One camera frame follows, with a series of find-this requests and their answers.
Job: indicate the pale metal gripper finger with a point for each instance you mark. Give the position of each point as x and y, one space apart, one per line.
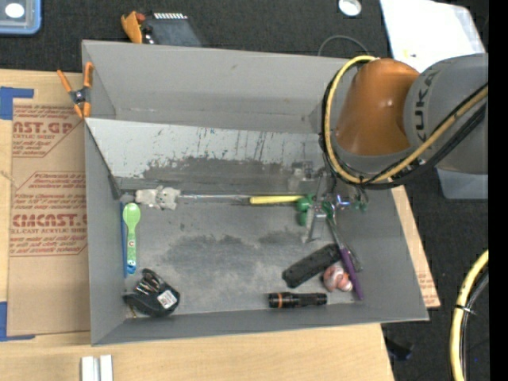
337 232
314 224

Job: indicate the purple pen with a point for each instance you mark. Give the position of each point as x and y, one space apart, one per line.
351 270

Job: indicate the pink toy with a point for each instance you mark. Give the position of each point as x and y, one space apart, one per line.
336 279

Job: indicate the grey metal bin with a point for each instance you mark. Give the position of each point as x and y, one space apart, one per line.
222 244

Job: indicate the white toy animal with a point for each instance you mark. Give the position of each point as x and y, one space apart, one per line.
156 197

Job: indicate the green spoon with blue end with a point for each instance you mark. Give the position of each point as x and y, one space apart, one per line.
131 228

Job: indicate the blue flat stick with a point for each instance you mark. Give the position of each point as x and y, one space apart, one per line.
123 244

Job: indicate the brown cardboard board, red print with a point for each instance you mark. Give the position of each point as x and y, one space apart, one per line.
47 284

